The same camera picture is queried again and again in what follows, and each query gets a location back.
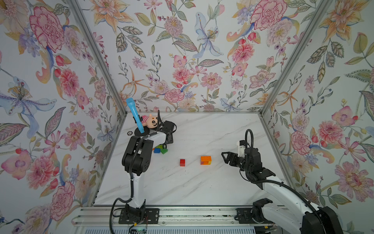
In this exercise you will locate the plush doll head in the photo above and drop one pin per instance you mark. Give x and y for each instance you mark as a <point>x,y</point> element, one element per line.
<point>149,121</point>

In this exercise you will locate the black round stand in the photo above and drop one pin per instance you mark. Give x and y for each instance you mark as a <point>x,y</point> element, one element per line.
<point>138,134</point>

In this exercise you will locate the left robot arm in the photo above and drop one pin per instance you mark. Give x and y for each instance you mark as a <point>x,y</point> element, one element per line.
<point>137,159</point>

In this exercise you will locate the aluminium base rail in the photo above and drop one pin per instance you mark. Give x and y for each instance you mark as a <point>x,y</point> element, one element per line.
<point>171,220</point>

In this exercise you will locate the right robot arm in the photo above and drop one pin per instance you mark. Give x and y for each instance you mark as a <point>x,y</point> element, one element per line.
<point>298,215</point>

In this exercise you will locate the orange lego plate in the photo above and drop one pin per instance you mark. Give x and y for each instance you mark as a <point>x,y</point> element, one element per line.
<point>205,158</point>

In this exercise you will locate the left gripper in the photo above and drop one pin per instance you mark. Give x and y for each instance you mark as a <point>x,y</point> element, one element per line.
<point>171,138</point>

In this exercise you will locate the blue tube on stand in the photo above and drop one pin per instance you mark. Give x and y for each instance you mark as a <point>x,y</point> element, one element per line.
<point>132,106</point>

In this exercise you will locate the red square lego brick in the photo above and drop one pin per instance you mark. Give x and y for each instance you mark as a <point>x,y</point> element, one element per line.
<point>182,162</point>

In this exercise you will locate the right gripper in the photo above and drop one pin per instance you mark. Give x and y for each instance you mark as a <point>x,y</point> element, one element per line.
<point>234,156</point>

